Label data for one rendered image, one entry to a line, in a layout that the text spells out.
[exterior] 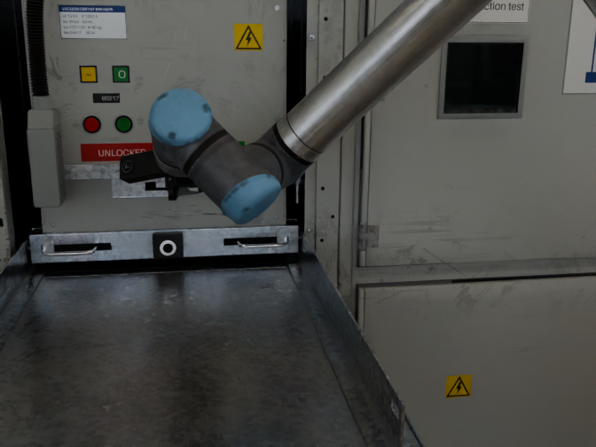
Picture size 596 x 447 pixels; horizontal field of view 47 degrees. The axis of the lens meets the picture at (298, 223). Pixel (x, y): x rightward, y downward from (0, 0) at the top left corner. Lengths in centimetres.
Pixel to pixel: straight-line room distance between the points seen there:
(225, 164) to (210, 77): 41
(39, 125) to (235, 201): 45
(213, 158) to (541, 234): 82
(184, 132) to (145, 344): 34
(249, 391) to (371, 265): 57
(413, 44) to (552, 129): 58
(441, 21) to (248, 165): 34
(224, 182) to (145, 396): 31
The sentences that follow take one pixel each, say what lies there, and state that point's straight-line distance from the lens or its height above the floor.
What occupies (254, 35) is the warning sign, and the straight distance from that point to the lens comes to 139.
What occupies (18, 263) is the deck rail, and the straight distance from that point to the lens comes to 140.
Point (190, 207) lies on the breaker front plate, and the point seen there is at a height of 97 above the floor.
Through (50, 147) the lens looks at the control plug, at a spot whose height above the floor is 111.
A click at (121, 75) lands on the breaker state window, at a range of 139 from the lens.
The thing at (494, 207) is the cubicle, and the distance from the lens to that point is 151.
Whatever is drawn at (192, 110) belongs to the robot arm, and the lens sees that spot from 102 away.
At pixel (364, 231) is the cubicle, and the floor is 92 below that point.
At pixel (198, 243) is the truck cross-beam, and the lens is 144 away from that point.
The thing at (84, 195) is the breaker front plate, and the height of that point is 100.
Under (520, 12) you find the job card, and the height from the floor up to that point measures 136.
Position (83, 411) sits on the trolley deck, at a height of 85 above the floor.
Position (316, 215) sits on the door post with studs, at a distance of 142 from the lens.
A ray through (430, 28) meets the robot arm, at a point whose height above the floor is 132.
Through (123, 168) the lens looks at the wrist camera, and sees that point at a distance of 124.
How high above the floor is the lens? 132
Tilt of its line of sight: 16 degrees down
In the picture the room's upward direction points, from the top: straight up
